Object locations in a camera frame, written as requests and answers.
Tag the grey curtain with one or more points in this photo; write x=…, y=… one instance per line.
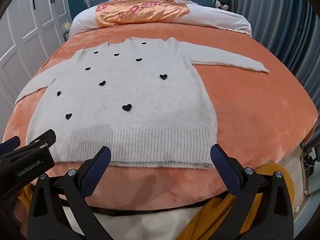
x=272, y=12

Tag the yellow bed sheet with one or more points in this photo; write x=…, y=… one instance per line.
x=200, y=225

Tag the orange fleece blanket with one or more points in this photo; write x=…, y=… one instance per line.
x=250, y=120

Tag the white mattress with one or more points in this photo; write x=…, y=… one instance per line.
x=150, y=227

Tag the white sweater with black hearts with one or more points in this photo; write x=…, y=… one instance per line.
x=130, y=90

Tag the tissue box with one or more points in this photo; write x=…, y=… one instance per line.
x=68, y=27

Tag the white wardrobe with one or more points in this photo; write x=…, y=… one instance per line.
x=27, y=30

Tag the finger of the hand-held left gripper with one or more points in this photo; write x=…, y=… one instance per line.
x=42, y=137
x=10, y=143

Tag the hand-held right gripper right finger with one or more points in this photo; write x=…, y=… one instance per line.
x=226, y=171

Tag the orange floral satin pillow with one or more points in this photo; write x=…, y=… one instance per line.
x=145, y=11

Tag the black and white plush toy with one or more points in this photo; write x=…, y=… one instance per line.
x=221, y=5

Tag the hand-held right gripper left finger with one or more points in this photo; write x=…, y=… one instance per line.
x=96, y=171

